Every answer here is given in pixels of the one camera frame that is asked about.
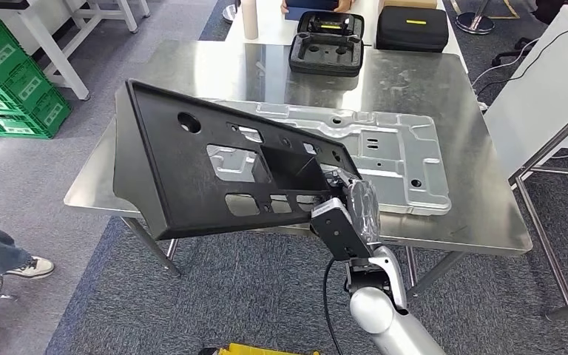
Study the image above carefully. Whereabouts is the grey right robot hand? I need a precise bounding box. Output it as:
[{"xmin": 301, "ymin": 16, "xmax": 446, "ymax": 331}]
[{"xmin": 324, "ymin": 166, "xmax": 383, "ymax": 246}]

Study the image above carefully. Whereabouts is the black plastic plate frame part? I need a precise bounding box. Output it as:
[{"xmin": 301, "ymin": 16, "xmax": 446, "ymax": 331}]
[{"xmin": 113, "ymin": 79, "xmax": 363, "ymax": 241}]

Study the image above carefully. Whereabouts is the stamped aluminium sheet panel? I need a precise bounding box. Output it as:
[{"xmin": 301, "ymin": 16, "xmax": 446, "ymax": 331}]
[{"xmin": 205, "ymin": 99, "xmax": 453, "ymax": 217}]

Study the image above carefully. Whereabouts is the black plastic tool case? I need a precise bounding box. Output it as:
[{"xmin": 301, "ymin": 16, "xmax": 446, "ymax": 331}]
[{"xmin": 288, "ymin": 10, "xmax": 366, "ymax": 78}]

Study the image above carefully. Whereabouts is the crumpled yellow floor tape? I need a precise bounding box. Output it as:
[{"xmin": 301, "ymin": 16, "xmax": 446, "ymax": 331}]
[{"xmin": 217, "ymin": 342, "xmax": 322, "ymax": 355}]

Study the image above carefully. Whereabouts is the black box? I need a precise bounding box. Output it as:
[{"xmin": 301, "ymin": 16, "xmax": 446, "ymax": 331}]
[{"xmin": 376, "ymin": 5, "xmax": 450, "ymax": 53}]

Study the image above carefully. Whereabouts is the white cabinet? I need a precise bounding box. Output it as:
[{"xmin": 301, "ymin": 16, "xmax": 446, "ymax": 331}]
[{"xmin": 483, "ymin": 4, "xmax": 568, "ymax": 180}]

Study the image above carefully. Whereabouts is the brown cardboard box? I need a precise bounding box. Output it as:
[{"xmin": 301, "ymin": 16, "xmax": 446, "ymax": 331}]
[{"xmin": 381, "ymin": 0, "xmax": 439, "ymax": 10}]

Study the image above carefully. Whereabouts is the dark blue tablet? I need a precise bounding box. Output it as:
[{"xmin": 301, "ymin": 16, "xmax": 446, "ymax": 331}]
[{"xmin": 285, "ymin": 0, "xmax": 339, "ymax": 21}]

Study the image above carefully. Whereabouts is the beige cylinder bottle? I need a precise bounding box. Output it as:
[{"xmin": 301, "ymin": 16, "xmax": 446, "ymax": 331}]
[{"xmin": 240, "ymin": 0, "xmax": 260, "ymax": 41}]

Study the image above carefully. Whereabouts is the black office chair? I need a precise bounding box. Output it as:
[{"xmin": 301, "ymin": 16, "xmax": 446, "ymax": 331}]
[{"xmin": 490, "ymin": 0, "xmax": 568, "ymax": 68}]

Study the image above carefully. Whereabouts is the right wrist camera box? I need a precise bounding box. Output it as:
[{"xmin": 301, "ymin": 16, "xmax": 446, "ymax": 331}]
[{"xmin": 309, "ymin": 197, "xmax": 374, "ymax": 262}]

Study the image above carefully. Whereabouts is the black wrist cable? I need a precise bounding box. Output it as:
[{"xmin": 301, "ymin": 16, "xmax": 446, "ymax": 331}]
[{"xmin": 322, "ymin": 258, "xmax": 345, "ymax": 355}]

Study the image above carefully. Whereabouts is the white power cable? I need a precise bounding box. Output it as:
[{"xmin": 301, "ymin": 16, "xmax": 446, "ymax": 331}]
[{"xmin": 470, "ymin": 38, "xmax": 541, "ymax": 89}]

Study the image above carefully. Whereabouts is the chrome stanchion post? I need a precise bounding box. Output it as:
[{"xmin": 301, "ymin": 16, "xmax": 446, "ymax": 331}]
[
  {"xmin": 454, "ymin": 0, "xmax": 496, "ymax": 36},
  {"xmin": 221, "ymin": 2, "xmax": 240, "ymax": 24}
]

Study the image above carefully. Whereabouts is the black power cable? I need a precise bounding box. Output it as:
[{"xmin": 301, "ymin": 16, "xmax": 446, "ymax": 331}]
[{"xmin": 475, "ymin": 24, "xmax": 568, "ymax": 99}]

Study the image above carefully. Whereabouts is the white frame table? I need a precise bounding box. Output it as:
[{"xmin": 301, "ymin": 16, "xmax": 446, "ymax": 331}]
[{"xmin": 0, "ymin": 0, "xmax": 151, "ymax": 102}]

